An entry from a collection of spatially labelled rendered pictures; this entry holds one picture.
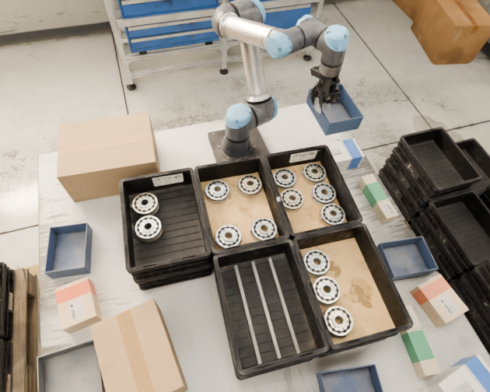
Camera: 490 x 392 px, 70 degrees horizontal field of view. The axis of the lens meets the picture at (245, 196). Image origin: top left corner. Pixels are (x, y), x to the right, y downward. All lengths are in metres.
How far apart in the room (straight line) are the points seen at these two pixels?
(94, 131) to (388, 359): 1.53
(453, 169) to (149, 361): 1.95
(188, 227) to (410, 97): 2.62
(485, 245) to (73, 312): 2.08
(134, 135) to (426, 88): 2.81
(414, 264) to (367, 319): 0.41
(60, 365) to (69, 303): 0.21
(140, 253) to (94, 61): 2.51
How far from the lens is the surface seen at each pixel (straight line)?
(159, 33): 3.03
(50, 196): 1.83
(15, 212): 2.78
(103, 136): 1.68
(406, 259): 1.69
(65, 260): 1.64
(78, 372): 1.49
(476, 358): 1.59
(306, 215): 1.49
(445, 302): 1.61
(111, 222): 1.66
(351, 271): 1.43
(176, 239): 1.41
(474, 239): 2.35
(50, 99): 3.39
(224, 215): 1.45
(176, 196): 1.51
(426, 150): 2.43
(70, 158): 1.65
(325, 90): 1.33
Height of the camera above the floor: 2.10
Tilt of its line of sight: 58 degrees down
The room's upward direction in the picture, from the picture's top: 6 degrees clockwise
